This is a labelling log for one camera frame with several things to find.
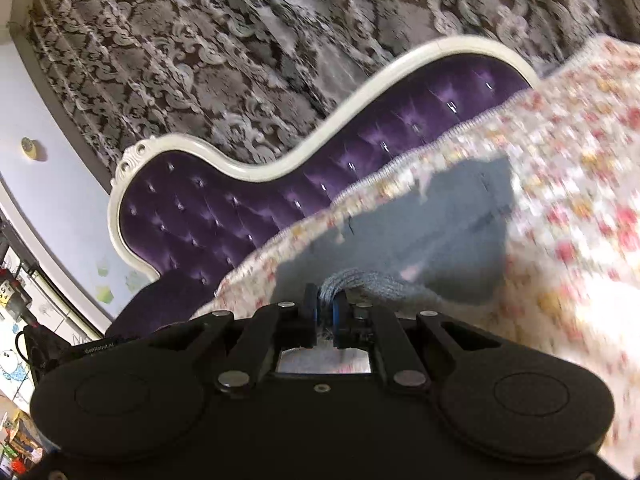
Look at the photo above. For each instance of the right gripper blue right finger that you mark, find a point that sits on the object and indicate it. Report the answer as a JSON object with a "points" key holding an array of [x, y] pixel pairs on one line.
{"points": [[340, 320]]}

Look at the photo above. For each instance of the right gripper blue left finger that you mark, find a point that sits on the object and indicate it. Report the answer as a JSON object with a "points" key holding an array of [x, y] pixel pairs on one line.
{"points": [[310, 316]]}

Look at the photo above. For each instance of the grey argyle knit sweater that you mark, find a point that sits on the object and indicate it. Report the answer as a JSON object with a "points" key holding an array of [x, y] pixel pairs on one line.
{"points": [[443, 248]]}

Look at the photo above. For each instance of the floral quilted bedspread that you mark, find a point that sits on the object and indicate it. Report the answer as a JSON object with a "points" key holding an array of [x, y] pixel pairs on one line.
{"points": [[571, 284]]}

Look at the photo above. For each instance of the purple tufted headboard white frame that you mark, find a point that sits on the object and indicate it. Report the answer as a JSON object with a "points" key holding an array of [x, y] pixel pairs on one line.
{"points": [[185, 215]]}

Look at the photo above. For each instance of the yellow round wall ornament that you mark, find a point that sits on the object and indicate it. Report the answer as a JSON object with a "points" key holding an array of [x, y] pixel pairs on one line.
{"points": [[30, 149]]}

